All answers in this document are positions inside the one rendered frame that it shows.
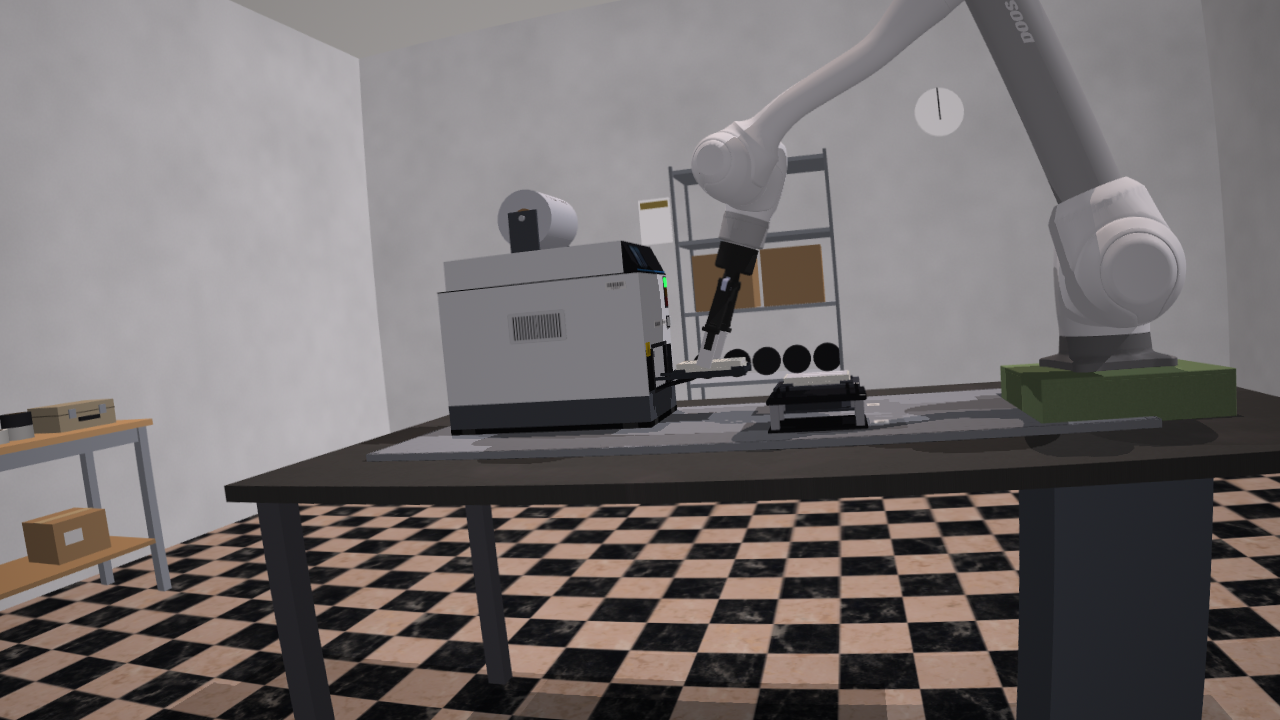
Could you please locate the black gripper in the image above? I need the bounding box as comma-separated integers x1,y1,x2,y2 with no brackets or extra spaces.
696,241,759,369

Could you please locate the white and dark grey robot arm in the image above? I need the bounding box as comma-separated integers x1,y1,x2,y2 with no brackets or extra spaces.
691,0,1187,373

